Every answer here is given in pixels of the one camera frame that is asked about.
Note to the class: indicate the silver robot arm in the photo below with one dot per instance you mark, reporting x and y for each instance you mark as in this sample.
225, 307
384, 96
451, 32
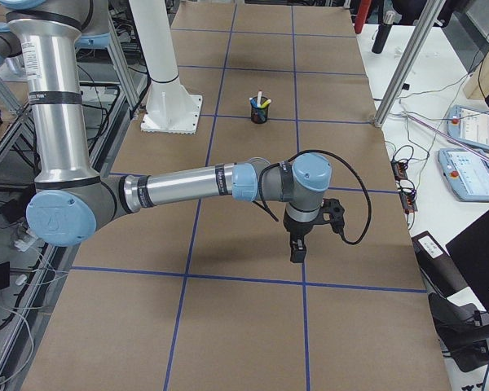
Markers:
11, 51
72, 201

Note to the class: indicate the black mesh pen cup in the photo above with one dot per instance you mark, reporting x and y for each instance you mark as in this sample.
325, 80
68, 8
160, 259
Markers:
258, 115

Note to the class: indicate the yellow highlighter pen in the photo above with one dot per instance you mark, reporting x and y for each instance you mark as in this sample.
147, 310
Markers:
265, 104

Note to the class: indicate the teach pendant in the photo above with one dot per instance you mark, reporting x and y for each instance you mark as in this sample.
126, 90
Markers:
466, 174
469, 126

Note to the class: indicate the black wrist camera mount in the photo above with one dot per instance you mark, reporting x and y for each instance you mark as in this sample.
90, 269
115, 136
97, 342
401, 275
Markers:
335, 211

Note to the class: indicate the upper teach pendant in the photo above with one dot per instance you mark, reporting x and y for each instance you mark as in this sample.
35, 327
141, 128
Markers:
469, 126

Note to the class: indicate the red bottle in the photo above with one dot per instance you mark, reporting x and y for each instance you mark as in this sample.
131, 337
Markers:
362, 15

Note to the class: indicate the aluminium frame post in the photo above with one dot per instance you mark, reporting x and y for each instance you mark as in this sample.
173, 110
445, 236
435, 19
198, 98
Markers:
408, 58

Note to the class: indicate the lower teach pendant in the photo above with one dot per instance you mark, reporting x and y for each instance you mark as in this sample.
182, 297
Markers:
466, 174

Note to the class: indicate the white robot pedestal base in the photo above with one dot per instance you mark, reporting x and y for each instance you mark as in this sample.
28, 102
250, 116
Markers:
169, 106

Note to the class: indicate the black thermos bottle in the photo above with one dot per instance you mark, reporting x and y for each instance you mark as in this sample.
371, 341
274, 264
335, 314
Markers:
383, 32

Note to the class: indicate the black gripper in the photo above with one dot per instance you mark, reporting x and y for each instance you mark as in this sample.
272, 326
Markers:
297, 229

